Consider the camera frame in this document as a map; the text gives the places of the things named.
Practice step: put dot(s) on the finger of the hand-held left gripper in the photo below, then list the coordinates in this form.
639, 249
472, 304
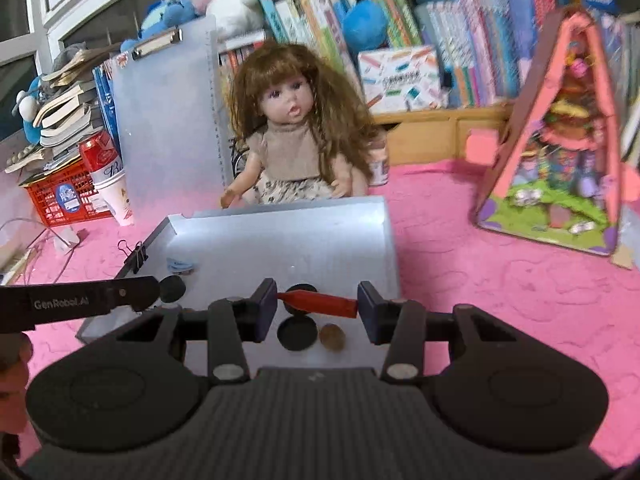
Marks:
137, 292

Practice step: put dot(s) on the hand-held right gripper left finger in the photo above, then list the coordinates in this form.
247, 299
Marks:
265, 311

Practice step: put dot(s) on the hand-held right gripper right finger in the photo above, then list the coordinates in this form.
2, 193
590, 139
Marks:
368, 313

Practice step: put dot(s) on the black round puck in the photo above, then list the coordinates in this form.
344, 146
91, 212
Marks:
173, 289
302, 289
297, 334

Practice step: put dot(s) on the brown round disc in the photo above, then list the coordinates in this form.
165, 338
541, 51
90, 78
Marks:
332, 336

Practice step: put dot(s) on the orange-red plastic piece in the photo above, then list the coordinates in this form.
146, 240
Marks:
320, 305

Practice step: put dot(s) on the light blue plastic piece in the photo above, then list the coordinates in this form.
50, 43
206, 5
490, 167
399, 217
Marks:
180, 264

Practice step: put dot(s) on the white cardboard box tray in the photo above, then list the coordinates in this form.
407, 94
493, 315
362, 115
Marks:
280, 250

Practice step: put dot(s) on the person's left hand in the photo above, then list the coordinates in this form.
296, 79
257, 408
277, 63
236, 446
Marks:
14, 385

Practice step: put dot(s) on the black binder clip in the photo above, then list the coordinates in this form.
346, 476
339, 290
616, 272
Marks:
135, 256

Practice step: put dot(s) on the loose papers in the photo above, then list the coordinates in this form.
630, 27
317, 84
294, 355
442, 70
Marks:
15, 262

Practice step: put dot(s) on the white charger block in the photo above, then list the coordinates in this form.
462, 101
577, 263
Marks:
66, 238

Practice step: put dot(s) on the white paper cup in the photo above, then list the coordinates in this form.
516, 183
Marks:
116, 197

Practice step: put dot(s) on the red plastic basket with sticker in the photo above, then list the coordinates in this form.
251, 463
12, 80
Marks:
45, 195

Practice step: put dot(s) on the pink rabbit-print blanket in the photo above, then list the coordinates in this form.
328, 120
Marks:
500, 285

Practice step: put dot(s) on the red drink can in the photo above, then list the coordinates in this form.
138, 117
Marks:
100, 155

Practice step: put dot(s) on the patterned tin can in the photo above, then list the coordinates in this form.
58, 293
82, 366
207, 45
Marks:
380, 160

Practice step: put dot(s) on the translucent clipboard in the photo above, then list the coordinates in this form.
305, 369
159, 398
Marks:
165, 135

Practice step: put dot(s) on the long-haired baby doll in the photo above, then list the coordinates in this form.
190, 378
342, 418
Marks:
285, 145

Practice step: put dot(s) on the wooden drawer shelf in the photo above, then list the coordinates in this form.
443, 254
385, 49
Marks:
430, 135

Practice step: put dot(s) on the pile of worn books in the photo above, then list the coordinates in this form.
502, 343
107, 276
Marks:
60, 110

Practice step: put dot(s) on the blue book set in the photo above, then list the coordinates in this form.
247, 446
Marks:
104, 95

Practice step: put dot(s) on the blue plush with white face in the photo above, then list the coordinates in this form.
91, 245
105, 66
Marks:
29, 105

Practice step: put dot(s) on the white box with colourful print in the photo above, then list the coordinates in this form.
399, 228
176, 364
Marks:
402, 77

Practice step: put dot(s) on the pink triangular toy house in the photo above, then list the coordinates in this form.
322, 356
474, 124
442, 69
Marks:
560, 160

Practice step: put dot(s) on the small blue plush toy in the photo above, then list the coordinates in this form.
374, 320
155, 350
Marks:
167, 12

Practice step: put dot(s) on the large blue plush toy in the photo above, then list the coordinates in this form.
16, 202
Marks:
365, 25

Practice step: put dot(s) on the row of colourful books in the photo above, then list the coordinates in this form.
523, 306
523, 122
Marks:
450, 35

